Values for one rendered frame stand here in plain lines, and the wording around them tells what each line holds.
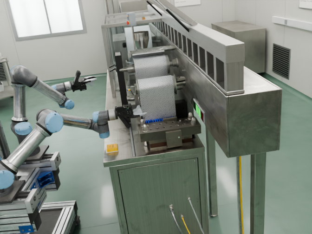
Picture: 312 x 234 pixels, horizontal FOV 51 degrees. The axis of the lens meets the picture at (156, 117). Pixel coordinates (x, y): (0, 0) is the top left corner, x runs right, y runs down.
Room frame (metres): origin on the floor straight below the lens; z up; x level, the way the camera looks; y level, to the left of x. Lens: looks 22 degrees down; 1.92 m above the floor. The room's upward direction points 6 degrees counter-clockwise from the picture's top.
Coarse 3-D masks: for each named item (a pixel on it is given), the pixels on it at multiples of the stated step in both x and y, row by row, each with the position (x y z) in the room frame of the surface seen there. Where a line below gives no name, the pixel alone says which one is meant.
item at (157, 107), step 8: (152, 96) 2.12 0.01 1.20; (160, 96) 2.12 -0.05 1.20; (168, 96) 2.13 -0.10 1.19; (144, 104) 2.11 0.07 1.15; (152, 104) 2.12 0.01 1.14; (160, 104) 2.12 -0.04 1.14; (168, 104) 2.13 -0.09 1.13; (144, 112) 2.11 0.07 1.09; (152, 112) 2.12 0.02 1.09; (160, 112) 2.12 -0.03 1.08; (168, 112) 2.13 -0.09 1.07
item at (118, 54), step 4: (116, 52) 2.57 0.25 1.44; (120, 52) 2.58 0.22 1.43; (116, 56) 2.43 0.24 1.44; (120, 56) 2.44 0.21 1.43; (116, 60) 2.43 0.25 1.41; (120, 60) 2.44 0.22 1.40; (116, 64) 2.43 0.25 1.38; (120, 64) 2.43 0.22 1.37; (116, 68) 2.45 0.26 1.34; (120, 68) 2.43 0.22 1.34; (120, 72) 2.43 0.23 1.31; (120, 76) 2.43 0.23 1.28; (120, 80) 2.43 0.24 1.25; (124, 80) 2.44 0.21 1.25; (120, 84) 2.43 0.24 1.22; (124, 84) 2.44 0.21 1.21; (120, 88) 2.43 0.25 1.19; (124, 88) 2.44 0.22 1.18; (120, 92) 2.43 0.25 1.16; (124, 92) 2.43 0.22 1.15; (124, 96) 2.43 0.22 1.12; (124, 100) 2.43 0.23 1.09; (128, 120) 2.43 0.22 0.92
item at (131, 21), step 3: (132, 12) 2.74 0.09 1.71; (129, 15) 2.69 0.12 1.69; (132, 15) 2.69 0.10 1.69; (129, 18) 2.69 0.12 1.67; (132, 18) 2.69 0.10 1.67; (135, 18) 2.70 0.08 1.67; (129, 21) 2.70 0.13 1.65; (132, 21) 2.69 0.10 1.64; (135, 21) 2.70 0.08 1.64; (129, 24) 2.71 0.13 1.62; (132, 24) 2.69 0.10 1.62; (135, 24) 2.70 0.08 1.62
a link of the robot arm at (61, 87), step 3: (57, 84) 2.55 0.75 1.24; (60, 84) 2.55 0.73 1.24; (63, 84) 2.55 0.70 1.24; (54, 87) 2.53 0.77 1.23; (57, 87) 2.53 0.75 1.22; (60, 87) 2.53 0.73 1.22; (63, 87) 2.54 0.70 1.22; (57, 90) 2.52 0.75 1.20; (60, 90) 2.53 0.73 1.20; (63, 90) 2.54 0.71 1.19; (63, 93) 2.54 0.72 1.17
